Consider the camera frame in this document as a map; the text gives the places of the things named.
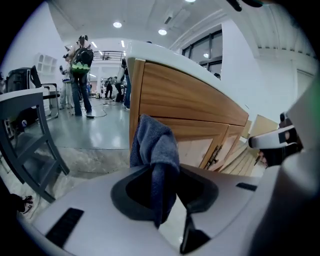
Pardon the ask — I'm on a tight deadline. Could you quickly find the dark framed window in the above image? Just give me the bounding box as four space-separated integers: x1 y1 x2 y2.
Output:
181 29 224 76

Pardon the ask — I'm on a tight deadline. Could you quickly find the black metal railing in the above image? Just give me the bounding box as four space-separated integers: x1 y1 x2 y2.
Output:
93 50 127 62

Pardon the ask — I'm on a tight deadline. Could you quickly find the stack of light wooden boards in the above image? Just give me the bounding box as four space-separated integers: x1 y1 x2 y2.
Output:
219 114 280 179

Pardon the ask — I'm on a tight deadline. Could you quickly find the narrow wooden cabinet door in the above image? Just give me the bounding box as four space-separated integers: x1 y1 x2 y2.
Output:
214 124 246 172

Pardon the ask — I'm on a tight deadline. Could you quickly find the black office chair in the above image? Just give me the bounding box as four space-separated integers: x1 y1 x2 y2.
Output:
29 64 61 119

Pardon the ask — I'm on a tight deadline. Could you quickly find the brass cabinet door hinge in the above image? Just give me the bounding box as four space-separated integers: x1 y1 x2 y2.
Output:
205 144 224 170

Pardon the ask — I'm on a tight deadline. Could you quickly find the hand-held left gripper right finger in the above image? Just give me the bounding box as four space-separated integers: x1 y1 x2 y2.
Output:
175 164 220 255

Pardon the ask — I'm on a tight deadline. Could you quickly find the wooden cabinet with white top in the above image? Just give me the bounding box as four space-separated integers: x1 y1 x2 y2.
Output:
125 39 250 173

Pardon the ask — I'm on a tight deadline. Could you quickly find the black and green backpack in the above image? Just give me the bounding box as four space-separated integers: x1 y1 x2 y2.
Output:
69 46 95 75

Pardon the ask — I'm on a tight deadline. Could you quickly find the black suitcase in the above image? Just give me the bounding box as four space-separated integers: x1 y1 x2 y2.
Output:
5 66 33 94

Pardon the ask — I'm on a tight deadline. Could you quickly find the grey table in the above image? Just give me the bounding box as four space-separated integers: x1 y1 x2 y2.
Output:
0 86 71 204

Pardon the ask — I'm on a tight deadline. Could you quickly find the white arched shelf unit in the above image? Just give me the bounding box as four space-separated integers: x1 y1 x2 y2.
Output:
34 51 60 74

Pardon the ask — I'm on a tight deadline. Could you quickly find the black floor cable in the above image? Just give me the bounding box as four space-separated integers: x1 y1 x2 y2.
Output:
85 102 109 119

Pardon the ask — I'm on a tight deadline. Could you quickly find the blue-grey microfibre cloth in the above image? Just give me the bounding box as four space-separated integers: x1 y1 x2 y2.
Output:
129 113 181 230

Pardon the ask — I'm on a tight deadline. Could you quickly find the large wooden cabinet door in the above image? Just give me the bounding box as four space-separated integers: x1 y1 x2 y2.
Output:
138 115 230 171

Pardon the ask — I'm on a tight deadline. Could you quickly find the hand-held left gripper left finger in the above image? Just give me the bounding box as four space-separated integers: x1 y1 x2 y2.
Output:
110 165 156 221

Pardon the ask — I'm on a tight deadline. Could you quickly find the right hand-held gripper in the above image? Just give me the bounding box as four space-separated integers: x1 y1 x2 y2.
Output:
248 111 305 169

